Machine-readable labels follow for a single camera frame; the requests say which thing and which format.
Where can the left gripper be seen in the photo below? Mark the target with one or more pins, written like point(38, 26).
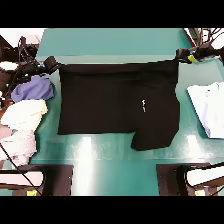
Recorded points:
point(51, 64)

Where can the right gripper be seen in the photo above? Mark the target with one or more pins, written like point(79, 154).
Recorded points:
point(182, 55)

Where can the black T-shirt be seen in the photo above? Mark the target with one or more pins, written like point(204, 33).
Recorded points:
point(110, 103)

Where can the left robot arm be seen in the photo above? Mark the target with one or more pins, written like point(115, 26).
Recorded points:
point(27, 68)

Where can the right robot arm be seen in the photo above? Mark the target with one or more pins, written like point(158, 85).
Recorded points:
point(207, 52)

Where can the blue garment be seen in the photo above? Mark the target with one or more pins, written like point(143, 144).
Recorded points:
point(33, 89)

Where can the cream garment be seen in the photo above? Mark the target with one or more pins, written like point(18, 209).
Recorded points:
point(25, 113)

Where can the white garment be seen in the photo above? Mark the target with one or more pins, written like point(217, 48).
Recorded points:
point(210, 106)

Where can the pale pink garment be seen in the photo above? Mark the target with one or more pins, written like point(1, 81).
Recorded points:
point(20, 145)

